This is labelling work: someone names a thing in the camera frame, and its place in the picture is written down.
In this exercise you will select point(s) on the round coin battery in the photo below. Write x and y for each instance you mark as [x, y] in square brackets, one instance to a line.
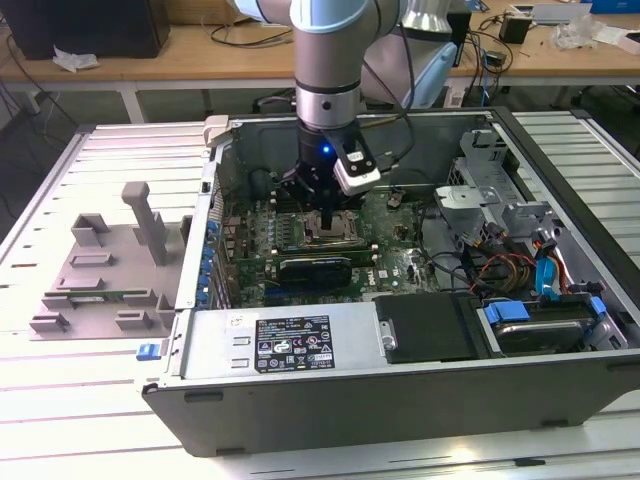
[395, 199]

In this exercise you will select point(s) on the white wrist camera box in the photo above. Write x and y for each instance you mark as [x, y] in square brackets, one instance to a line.
[357, 177]

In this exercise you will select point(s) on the blue case release latch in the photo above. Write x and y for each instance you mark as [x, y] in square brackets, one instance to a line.
[150, 351]

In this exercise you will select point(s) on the blue disk carrier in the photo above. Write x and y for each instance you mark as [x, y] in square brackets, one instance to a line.
[507, 312]

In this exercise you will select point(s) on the green motherboard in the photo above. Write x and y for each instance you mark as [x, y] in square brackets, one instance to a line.
[390, 270]

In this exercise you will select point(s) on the CPU socket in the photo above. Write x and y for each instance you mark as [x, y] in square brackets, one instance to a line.
[301, 237]

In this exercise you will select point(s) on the crumpled white paper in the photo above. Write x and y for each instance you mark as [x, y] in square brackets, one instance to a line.
[75, 57]

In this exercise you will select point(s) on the blue card clip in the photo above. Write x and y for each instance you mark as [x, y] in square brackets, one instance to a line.
[209, 256]
[214, 231]
[202, 290]

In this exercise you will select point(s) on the blue box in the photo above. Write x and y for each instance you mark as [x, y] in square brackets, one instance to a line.
[617, 6]

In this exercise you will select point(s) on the silver power supply unit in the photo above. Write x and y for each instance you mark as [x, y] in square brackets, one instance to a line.
[210, 320]

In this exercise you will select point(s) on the black power adapter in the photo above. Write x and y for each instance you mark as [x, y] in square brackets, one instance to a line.
[515, 29]

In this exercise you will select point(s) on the wooden desk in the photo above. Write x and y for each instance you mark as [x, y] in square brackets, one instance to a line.
[165, 65]

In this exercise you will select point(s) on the black plastic shroud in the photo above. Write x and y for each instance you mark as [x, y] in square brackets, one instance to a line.
[430, 325]

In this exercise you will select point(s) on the beige case latch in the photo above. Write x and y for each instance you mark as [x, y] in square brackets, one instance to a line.
[217, 127]

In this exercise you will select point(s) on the black RAM slot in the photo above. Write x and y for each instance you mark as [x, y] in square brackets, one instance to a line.
[325, 253]
[360, 256]
[325, 249]
[325, 246]

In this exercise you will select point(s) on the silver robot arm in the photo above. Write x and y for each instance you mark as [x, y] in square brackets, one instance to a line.
[325, 50]

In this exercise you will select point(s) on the clear plastic bag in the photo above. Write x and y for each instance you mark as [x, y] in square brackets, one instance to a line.
[575, 32]

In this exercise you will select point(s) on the small black device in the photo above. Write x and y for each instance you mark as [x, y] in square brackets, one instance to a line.
[495, 57]

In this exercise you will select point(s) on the open grey PC case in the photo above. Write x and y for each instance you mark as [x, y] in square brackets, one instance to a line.
[350, 415]

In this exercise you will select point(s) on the white cardboard box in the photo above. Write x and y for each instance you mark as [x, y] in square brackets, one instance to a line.
[620, 40]

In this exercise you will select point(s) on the grey parts rack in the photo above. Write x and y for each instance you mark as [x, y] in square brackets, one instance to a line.
[125, 280]

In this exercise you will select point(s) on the green RAM stick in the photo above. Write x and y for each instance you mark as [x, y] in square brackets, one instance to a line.
[107, 296]

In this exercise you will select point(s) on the silver metal drive cage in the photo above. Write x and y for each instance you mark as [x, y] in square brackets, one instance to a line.
[465, 197]

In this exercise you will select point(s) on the black computer tower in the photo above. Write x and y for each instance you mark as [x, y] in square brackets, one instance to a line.
[90, 25]

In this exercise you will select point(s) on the hard disk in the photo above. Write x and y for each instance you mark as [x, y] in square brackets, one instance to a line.
[540, 337]

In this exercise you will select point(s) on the graphics card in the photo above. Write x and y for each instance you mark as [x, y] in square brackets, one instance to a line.
[312, 274]

